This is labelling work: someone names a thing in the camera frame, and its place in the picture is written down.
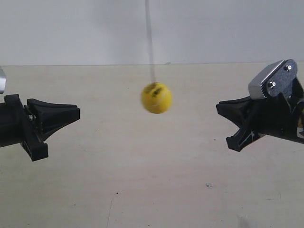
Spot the thin black hanging string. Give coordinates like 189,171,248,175
144,0,157,84

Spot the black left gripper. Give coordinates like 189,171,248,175
0,94,80,162

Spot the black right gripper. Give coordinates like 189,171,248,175
216,78,304,152

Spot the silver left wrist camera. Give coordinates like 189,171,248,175
0,67,7,94

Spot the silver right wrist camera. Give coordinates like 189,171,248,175
248,59,297,100

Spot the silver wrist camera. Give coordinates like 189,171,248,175
248,59,297,100
0,67,7,94

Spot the yellow tennis ball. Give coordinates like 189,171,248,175
140,82,172,114

